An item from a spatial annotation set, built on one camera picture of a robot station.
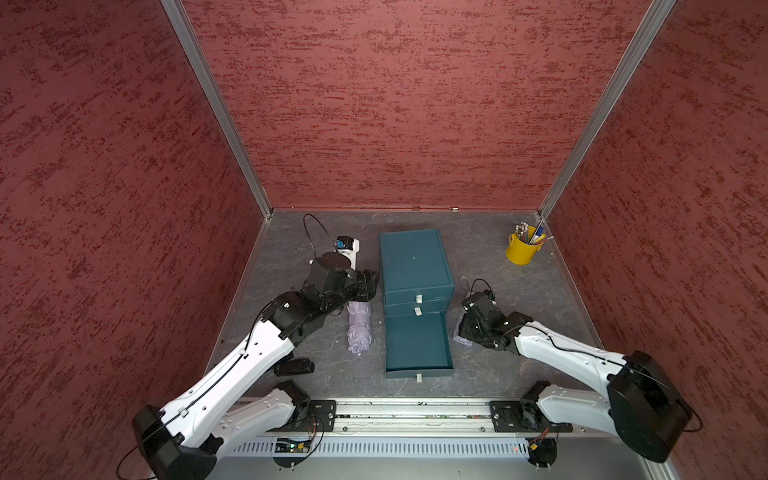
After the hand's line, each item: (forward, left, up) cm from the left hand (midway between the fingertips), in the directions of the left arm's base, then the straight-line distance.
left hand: (369, 281), depth 73 cm
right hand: (-4, -28, -22) cm, 36 cm away
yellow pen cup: (+24, -51, -20) cm, 60 cm away
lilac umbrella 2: (-10, -25, -2) cm, 27 cm away
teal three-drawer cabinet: (0, -12, -1) cm, 12 cm away
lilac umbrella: (-4, +4, -19) cm, 20 cm away
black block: (-13, +22, -26) cm, 37 cm away
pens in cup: (+28, -54, -14) cm, 63 cm away
